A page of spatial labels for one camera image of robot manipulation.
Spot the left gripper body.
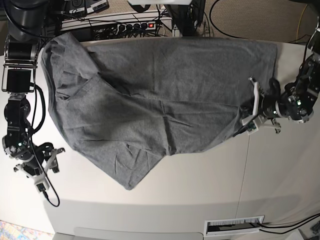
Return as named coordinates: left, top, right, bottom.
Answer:
left=241, top=77, right=281, bottom=134

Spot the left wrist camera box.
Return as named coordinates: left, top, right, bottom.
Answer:
left=246, top=121, right=259, bottom=135

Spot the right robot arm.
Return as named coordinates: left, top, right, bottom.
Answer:
left=1, top=0, right=64, bottom=191

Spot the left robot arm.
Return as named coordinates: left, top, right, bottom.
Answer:
left=233, top=24, right=320, bottom=136

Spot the white cable grommet tray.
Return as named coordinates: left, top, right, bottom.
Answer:
left=203, top=215, right=265, bottom=237

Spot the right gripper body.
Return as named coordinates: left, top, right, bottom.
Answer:
left=13, top=142, right=65, bottom=185

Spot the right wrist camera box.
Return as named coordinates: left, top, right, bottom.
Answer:
left=35, top=181, right=50, bottom=193

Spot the grey T-shirt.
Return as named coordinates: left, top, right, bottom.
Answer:
left=41, top=33, right=278, bottom=190

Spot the yellow cable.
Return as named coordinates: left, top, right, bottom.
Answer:
left=294, top=0, right=309, bottom=44

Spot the black cable pair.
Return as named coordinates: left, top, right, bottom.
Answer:
left=257, top=213, right=320, bottom=234

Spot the black power strip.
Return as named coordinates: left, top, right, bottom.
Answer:
left=91, top=22, right=161, bottom=40

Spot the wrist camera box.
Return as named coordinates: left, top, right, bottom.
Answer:
left=246, top=121, right=259, bottom=135
left=35, top=181, right=50, bottom=193

